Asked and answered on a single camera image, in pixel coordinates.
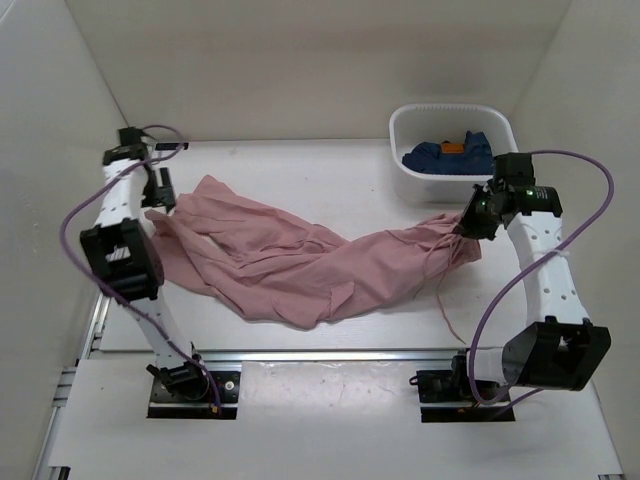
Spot pink trousers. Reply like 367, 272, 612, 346
145, 176, 482, 330

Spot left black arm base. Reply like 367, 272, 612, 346
146, 363, 241, 420

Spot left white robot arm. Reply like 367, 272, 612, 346
80, 141, 210, 401

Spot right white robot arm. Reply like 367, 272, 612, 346
449, 184, 611, 400

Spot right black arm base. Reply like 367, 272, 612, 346
409, 351, 516, 424

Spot dark blue jeans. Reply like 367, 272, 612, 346
402, 131, 493, 176

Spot white plastic basket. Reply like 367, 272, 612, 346
389, 103, 518, 203

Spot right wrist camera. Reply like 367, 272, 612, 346
492, 152, 536, 192

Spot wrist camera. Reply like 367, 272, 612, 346
118, 127, 146, 147
492, 152, 536, 192

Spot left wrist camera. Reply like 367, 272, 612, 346
118, 127, 146, 147

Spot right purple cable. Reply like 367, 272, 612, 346
467, 149, 616, 406

